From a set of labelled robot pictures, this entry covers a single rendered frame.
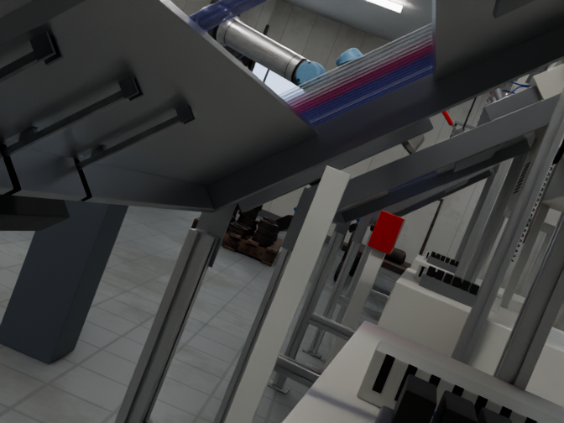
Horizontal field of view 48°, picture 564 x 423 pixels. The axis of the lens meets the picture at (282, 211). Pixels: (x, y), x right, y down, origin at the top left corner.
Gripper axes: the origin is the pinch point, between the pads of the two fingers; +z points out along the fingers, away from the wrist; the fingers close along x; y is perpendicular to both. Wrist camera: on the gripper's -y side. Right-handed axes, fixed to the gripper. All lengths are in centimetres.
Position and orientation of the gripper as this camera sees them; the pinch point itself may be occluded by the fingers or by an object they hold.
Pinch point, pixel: (415, 158)
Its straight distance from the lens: 180.2
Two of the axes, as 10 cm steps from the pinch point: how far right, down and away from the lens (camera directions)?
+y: 7.9, -5.9, -1.7
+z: 5.7, 8.1, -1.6
